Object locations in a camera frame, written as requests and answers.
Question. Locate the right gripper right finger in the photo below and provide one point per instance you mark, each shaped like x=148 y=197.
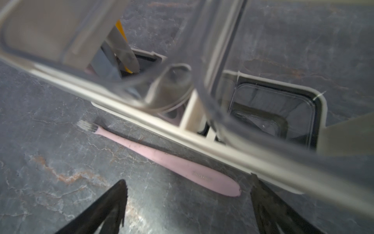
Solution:
x=275 y=216

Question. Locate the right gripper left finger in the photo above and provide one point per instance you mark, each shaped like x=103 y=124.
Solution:
x=108 y=212

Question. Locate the pink toothbrush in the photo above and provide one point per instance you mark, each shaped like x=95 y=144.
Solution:
x=199 y=174

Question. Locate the light blue toothbrush vertical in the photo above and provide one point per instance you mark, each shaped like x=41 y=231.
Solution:
x=104 y=67

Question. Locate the yellow toothbrush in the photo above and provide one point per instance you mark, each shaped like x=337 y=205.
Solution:
x=121 y=30

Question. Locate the cream toothbrush holder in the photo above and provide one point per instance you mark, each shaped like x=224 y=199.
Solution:
x=283 y=90

